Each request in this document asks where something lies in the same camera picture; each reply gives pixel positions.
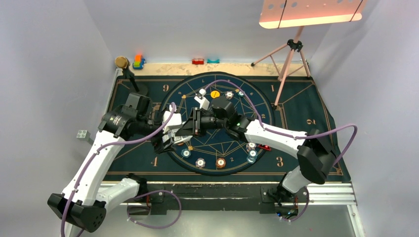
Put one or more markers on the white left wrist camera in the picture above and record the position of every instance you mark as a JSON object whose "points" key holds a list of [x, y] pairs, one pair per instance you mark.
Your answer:
{"points": [[171, 123]]}

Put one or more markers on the round blue poker mat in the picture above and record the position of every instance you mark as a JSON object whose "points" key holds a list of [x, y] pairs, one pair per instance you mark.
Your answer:
{"points": [[216, 143]]}

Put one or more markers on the pink tripod stand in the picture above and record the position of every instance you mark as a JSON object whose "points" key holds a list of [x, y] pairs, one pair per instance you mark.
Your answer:
{"points": [[295, 46]]}

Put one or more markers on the pink perforated light panel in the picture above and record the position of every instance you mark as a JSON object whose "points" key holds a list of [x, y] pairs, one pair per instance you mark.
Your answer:
{"points": [[294, 13]]}

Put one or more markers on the teal toy block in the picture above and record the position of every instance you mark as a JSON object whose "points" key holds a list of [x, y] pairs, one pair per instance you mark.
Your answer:
{"points": [[213, 60]]}

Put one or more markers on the dark green rectangular poker mat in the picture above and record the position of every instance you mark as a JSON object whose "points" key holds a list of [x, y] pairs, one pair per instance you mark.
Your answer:
{"points": [[300, 108]]}

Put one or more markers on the orange chip stack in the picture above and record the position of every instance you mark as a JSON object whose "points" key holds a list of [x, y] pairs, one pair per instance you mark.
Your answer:
{"points": [[220, 163]]}

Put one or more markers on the yellow big blind button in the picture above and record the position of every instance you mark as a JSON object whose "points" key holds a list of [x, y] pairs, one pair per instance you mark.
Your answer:
{"points": [[215, 94]]}

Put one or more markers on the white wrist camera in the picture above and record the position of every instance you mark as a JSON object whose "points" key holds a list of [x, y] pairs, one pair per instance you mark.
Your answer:
{"points": [[171, 123], [202, 100]]}

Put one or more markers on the red toy block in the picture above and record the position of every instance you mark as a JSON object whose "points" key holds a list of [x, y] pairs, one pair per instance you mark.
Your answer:
{"points": [[198, 61]]}

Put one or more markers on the red triangular dealer button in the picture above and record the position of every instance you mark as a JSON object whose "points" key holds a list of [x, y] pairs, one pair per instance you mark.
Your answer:
{"points": [[264, 147]]}

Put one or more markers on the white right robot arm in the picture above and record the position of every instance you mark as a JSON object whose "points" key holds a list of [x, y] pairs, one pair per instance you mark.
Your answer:
{"points": [[314, 153]]}

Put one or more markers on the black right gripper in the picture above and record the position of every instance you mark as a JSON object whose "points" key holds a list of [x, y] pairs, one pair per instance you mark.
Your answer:
{"points": [[193, 126]]}

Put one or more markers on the aluminium frame rail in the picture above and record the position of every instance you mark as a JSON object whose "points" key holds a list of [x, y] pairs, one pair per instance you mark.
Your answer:
{"points": [[265, 197]]}

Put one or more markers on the blue playing card deck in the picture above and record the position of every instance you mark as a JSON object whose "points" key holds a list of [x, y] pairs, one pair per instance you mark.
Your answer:
{"points": [[180, 139]]}

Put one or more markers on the orange blue toy block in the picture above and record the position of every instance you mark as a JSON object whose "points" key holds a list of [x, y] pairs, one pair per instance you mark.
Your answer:
{"points": [[139, 62]]}

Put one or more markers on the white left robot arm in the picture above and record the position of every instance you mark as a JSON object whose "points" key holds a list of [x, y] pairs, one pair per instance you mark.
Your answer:
{"points": [[81, 206]]}

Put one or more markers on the grey lego brick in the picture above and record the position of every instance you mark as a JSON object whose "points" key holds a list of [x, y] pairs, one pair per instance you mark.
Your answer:
{"points": [[84, 135]]}

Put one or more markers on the gold round microphone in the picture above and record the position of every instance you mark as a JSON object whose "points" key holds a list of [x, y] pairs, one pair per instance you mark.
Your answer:
{"points": [[121, 62]]}

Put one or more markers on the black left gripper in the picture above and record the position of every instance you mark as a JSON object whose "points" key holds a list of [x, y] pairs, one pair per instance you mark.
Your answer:
{"points": [[158, 145]]}

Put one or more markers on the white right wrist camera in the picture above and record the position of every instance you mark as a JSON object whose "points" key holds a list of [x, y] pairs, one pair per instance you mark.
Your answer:
{"points": [[202, 100]]}

